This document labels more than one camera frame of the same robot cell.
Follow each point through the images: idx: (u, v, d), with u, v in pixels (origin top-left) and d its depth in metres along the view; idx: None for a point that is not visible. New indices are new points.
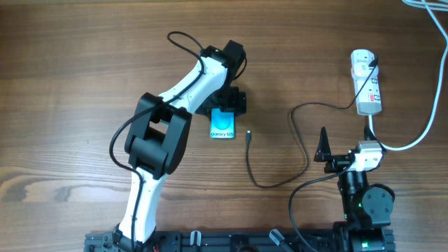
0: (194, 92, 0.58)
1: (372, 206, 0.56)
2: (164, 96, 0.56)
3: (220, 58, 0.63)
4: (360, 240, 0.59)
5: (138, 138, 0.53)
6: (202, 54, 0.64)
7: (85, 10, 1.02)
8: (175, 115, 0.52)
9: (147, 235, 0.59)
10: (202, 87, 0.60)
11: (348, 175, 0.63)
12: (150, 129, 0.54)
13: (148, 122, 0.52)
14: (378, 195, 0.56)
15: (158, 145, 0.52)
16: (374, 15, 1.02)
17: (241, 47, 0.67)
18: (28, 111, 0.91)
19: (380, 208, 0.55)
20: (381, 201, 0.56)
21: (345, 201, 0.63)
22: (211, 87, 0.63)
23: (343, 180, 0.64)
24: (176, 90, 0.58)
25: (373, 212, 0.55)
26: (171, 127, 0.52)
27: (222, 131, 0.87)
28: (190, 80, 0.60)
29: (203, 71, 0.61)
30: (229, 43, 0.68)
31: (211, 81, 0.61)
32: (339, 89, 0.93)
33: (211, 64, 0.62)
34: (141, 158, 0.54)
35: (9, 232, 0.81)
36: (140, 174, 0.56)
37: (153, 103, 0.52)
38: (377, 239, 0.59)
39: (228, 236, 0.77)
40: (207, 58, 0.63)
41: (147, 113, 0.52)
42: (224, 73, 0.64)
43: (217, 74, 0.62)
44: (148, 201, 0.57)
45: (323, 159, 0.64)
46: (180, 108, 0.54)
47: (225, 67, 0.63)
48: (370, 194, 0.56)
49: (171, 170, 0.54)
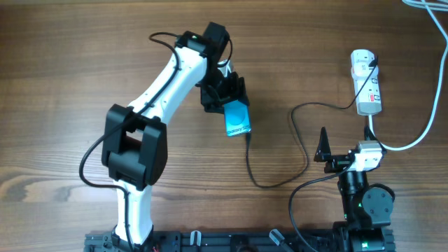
0: (169, 96, 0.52)
1: (372, 206, 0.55)
2: (134, 106, 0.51)
3: (198, 47, 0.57)
4: (360, 240, 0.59)
5: (113, 153, 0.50)
6: (177, 45, 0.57)
7: (85, 10, 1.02)
8: (148, 127, 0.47)
9: (143, 237, 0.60)
10: (178, 86, 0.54)
11: (348, 175, 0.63)
12: (124, 140, 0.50)
13: (120, 137, 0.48)
14: (378, 194, 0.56)
15: (135, 159, 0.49)
16: (374, 15, 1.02)
17: (225, 30, 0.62)
18: (28, 110, 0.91)
19: (380, 208, 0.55)
20: (381, 201, 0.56)
21: (345, 202, 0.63)
22: (192, 81, 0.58)
23: (343, 181, 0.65)
24: (148, 95, 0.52)
25: (373, 212, 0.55)
26: (144, 141, 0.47)
27: (238, 127, 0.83)
28: (164, 80, 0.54)
29: (178, 67, 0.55)
30: (211, 24, 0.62)
31: (189, 77, 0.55)
32: (339, 89, 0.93)
33: (187, 58, 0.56)
34: (120, 172, 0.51)
35: (9, 232, 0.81)
36: (122, 187, 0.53)
37: (122, 116, 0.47)
38: (377, 239, 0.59)
39: (228, 236, 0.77)
40: (183, 50, 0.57)
41: (117, 129, 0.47)
42: (204, 64, 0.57)
43: (194, 68, 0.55)
44: (137, 209, 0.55)
45: (323, 159, 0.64)
46: (152, 118, 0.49)
47: (204, 57, 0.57)
48: (370, 193, 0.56)
49: (153, 181, 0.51)
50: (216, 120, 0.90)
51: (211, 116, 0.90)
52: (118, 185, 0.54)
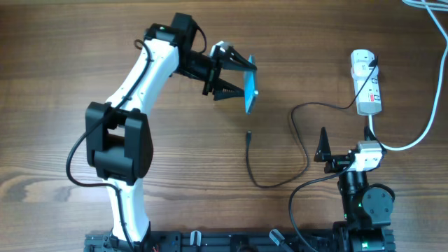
0: (145, 87, 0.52)
1: (372, 206, 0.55)
2: (112, 101, 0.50)
3: (169, 37, 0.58)
4: (360, 240, 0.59)
5: (97, 151, 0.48)
6: (146, 37, 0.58)
7: (85, 10, 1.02)
8: (129, 118, 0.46)
9: (142, 234, 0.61)
10: (153, 77, 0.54)
11: (348, 175, 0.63)
12: (106, 137, 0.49)
13: (103, 134, 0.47)
14: (378, 194, 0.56)
15: (120, 153, 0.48)
16: (374, 15, 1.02)
17: (192, 19, 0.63)
18: (28, 110, 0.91)
19: (380, 208, 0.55)
20: (380, 201, 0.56)
21: (346, 202, 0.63)
22: (164, 73, 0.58)
23: (343, 181, 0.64)
24: (124, 89, 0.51)
25: (373, 212, 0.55)
26: (127, 134, 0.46)
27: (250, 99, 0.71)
28: (138, 72, 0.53)
29: (150, 59, 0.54)
30: (176, 15, 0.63)
31: (162, 67, 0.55)
32: (339, 89, 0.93)
33: (158, 49, 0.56)
34: (108, 170, 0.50)
35: (8, 232, 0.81)
36: (113, 184, 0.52)
37: (101, 111, 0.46)
38: (377, 239, 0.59)
39: (228, 236, 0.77)
40: (153, 41, 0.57)
41: (97, 126, 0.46)
42: (176, 54, 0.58)
43: (166, 57, 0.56)
44: (131, 206, 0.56)
45: (323, 159, 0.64)
46: (132, 110, 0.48)
47: (176, 46, 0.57)
48: (370, 193, 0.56)
49: (142, 174, 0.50)
50: (216, 120, 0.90)
51: (211, 117, 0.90)
52: (108, 183, 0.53)
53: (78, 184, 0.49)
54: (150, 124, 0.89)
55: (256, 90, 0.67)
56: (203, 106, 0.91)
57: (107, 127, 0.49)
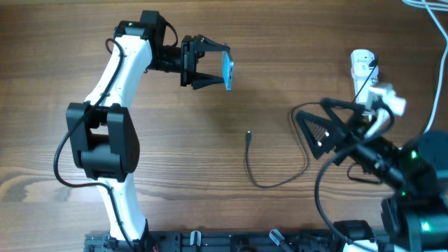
0: (122, 82, 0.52)
1: (433, 152, 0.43)
2: (90, 99, 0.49)
3: (138, 31, 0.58)
4: (418, 217, 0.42)
5: (83, 152, 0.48)
6: (115, 35, 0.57)
7: (86, 10, 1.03)
8: (110, 113, 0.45)
9: (140, 231, 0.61)
10: (129, 72, 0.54)
11: (365, 150, 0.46)
12: (90, 137, 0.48)
13: (86, 132, 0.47)
14: (439, 140, 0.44)
15: (107, 150, 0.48)
16: (374, 16, 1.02)
17: (159, 14, 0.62)
18: (28, 110, 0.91)
19: (444, 154, 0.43)
20: (442, 147, 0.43)
21: (385, 180, 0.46)
22: (139, 67, 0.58)
23: (357, 157, 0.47)
24: (101, 87, 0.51)
25: (436, 159, 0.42)
26: (110, 130, 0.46)
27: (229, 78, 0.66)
28: (112, 68, 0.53)
29: (123, 54, 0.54)
30: (143, 12, 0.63)
31: (136, 62, 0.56)
32: (339, 89, 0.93)
33: (130, 44, 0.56)
34: (96, 169, 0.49)
35: (8, 232, 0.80)
36: (104, 183, 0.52)
37: (82, 110, 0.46)
38: (446, 215, 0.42)
39: (228, 236, 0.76)
40: (123, 37, 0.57)
41: (80, 124, 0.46)
42: (147, 47, 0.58)
43: (139, 52, 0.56)
44: (125, 204, 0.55)
45: (343, 137, 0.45)
46: (112, 105, 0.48)
47: (146, 39, 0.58)
48: (430, 138, 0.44)
49: (131, 169, 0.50)
50: (216, 120, 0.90)
51: (211, 116, 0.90)
52: (99, 183, 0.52)
53: (67, 185, 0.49)
54: (150, 123, 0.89)
55: (232, 61, 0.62)
56: (203, 106, 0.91)
57: (89, 126, 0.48)
